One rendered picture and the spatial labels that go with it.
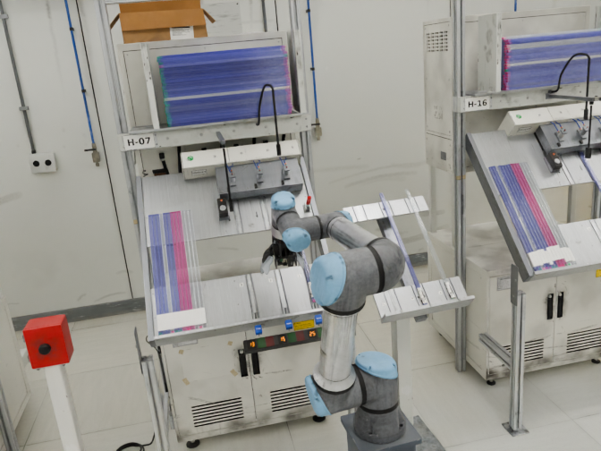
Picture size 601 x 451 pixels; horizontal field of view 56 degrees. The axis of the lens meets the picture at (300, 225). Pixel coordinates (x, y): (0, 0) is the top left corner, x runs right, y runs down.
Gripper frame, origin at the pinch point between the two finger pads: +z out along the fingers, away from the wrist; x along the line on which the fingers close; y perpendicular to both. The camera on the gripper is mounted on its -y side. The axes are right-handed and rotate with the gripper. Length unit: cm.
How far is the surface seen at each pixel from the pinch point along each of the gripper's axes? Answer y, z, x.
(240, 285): -6.7, 13.2, -14.6
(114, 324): -118, 164, -92
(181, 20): -112, -43, -22
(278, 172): -48.5, -4.2, 8.4
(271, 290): -3.0, 14.1, -3.5
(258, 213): -36.0, 5.4, -2.3
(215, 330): 8.9, 16.6, -26.0
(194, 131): -64, -18, -23
